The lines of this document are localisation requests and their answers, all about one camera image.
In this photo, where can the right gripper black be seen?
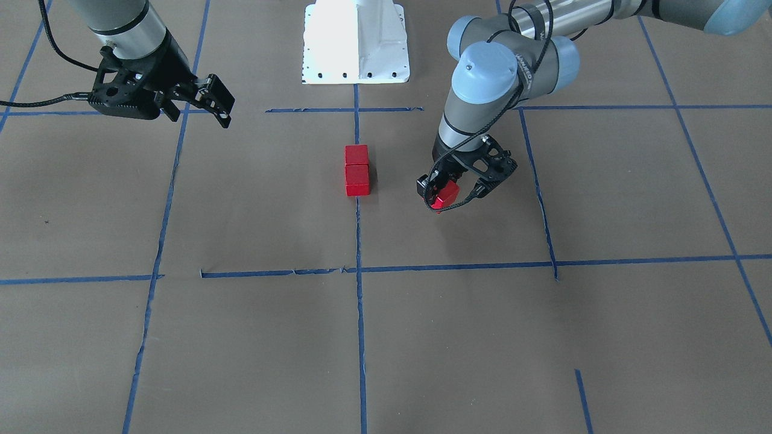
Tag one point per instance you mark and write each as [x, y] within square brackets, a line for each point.
[175, 65]

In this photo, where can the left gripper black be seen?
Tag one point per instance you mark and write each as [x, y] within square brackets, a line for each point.
[447, 164]

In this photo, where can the red block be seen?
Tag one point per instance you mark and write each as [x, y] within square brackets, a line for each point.
[357, 180]
[446, 196]
[356, 155]

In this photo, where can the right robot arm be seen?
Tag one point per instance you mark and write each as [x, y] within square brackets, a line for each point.
[133, 28]

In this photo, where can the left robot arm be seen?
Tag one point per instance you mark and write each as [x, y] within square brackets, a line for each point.
[523, 53]

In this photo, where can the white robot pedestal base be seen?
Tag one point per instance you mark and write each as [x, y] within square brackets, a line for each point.
[354, 42]

